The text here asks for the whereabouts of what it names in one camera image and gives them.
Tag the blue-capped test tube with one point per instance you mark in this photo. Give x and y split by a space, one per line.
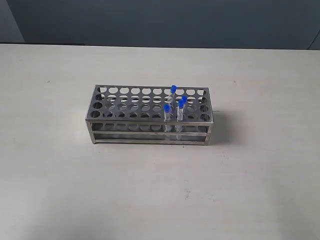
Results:
167 117
171 95
180 115
184 99

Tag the stainless steel test tube rack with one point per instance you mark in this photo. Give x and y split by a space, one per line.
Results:
135 115

